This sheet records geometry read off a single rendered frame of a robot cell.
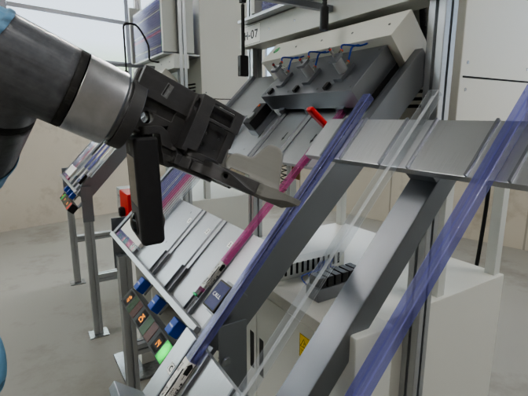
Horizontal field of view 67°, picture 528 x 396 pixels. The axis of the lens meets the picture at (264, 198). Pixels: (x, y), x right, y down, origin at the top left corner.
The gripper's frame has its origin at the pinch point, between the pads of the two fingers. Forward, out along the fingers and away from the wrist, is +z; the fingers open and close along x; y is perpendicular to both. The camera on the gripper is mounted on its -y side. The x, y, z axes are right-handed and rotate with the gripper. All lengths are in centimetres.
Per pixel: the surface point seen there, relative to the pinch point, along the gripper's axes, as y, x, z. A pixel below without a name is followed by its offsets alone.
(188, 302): -22.9, 24.4, 9.3
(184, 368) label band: -22.9, -0.7, -1.7
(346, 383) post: -16.2, -13.0, 11.6
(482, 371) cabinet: -21, 14, 108
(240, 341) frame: -22.4, 8.9, 12.4
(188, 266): -18.7, 34.3, 11.5
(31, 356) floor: -104, 151, 15
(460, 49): 49, 15, 44
